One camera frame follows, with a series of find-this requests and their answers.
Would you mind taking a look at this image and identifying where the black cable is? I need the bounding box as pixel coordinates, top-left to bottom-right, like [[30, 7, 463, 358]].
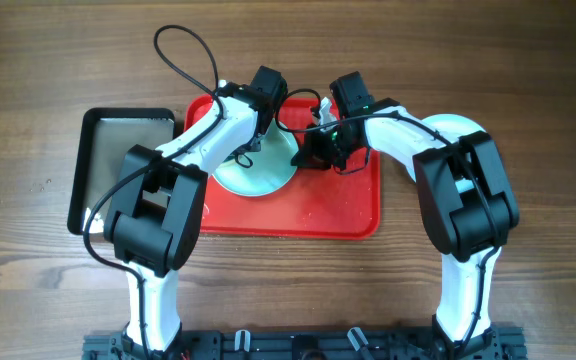
[[273, 88, 502, 351], [82, 24, 229, 354]]

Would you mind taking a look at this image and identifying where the left black cable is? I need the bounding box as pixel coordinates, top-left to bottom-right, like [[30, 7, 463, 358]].
[[82, 24, 229, 354]]

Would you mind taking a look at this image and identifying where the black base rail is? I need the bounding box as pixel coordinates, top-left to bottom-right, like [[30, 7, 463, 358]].
[[81, 325, 528, 360]]

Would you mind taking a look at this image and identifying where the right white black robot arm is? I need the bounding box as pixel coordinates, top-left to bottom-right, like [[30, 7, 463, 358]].
[[291, 72, 520, 359]]

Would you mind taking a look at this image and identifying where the black rectangular metal tray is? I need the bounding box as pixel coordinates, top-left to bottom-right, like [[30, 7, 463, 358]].
[[67, 107, 175, 235]]

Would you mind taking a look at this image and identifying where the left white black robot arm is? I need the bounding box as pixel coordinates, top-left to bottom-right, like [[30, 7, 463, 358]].
[[104, 66, 287, 359]]

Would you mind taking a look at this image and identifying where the right black cable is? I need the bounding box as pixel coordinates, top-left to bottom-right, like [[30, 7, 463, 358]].
[[273, 88, 502, 351]]

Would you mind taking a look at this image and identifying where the light blue plate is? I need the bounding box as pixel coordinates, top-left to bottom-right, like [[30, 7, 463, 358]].
[[406, 114, 486, 193], [213, 122, 299, 197]]

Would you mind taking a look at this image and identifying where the red plastic tray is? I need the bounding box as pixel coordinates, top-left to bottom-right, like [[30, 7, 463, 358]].
[[183, 94, 382, 241]]

